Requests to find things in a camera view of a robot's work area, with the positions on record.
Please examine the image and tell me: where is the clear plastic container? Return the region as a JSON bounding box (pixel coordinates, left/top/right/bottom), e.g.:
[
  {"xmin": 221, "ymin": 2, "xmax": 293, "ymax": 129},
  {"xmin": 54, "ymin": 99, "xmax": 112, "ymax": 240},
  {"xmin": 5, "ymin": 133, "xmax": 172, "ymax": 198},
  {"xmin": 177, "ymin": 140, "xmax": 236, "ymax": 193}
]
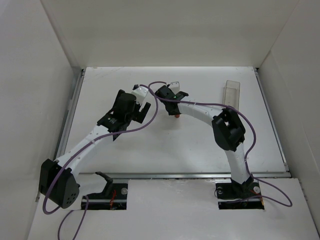
[{"xmin": 222, "ymin": 80, "xmax": 241, "ymax": 110}]

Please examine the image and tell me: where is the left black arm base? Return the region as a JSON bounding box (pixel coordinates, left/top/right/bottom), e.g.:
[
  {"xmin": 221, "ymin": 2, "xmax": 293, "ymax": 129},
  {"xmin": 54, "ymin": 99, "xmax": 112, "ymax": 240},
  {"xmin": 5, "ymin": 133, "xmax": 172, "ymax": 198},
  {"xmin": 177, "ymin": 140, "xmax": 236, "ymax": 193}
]
[{"xmin": 79, "ymin": 171, "xmax": 128, "ymax": 211}]

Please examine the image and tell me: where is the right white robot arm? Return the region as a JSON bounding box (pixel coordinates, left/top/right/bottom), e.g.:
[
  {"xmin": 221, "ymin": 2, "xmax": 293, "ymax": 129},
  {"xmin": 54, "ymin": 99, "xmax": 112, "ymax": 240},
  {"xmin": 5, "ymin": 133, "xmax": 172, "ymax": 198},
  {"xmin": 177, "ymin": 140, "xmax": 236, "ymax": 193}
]
[{"xmin": 155, "ymin": 85, "xmax": 253, "ymax": 194}]

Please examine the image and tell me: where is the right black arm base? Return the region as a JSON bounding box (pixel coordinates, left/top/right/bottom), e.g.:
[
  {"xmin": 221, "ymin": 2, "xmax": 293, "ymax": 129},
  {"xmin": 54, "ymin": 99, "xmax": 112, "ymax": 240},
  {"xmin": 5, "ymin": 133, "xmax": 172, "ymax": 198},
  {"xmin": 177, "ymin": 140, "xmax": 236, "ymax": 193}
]
[{"xmin": 214, "ymin": 177, "xmax": 265, "ymax": 210}]

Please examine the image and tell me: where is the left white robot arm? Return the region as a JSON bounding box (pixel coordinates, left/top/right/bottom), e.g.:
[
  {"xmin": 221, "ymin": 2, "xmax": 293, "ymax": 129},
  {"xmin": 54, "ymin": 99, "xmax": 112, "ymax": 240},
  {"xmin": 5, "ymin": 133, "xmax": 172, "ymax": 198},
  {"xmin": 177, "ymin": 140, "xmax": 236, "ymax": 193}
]
[{"xmin": 38, "ymin": 85, "xmax": 151, "ymax": 209}]

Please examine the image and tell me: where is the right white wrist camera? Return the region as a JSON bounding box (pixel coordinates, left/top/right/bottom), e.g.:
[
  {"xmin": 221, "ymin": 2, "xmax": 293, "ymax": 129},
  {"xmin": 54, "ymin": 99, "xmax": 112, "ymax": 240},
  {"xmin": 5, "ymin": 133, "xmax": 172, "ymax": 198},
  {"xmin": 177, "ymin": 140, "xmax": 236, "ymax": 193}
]
[{"xmin": 167, "ymin": 81, "xmax": 180, "ymax": 94}]

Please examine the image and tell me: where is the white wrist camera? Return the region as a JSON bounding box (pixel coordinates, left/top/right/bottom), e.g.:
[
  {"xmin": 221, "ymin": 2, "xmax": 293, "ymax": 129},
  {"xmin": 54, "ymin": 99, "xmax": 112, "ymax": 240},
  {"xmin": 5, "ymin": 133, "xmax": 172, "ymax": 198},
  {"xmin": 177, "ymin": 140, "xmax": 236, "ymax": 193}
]
[
  {"xmin": 167, "ymin": 81, "xmax": 180, "ymax": 94},
  {"xmin": 131, "ymin": 84, "xmax": 149, "ymax": 105}
]

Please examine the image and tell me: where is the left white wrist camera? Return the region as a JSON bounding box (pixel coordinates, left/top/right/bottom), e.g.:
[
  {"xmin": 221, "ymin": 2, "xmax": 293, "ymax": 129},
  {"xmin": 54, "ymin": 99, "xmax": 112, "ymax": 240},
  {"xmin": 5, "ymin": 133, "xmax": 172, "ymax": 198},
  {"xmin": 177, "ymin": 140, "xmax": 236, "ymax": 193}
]
[{"xmin": 131, "ymin": 84, "xmax": 149, "ymax": 105}]

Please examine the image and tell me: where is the aluminium table rail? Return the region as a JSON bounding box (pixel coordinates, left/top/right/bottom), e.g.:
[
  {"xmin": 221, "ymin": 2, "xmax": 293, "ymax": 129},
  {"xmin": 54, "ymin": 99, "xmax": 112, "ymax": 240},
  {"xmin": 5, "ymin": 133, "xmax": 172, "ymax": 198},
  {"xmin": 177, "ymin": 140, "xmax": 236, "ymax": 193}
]
[{"xmin": 51, "ymin": 171, "xmax": 292, "ymax": 180}]

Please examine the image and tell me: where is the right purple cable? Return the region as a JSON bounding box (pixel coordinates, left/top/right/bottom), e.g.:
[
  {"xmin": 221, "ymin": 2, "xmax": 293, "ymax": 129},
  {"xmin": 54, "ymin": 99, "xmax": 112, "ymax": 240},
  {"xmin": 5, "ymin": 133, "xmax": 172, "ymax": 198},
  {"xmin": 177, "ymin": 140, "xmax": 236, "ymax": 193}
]
[{"xmin": 147, "ymin": 81, "xmax": 293, "ymax": 208}]

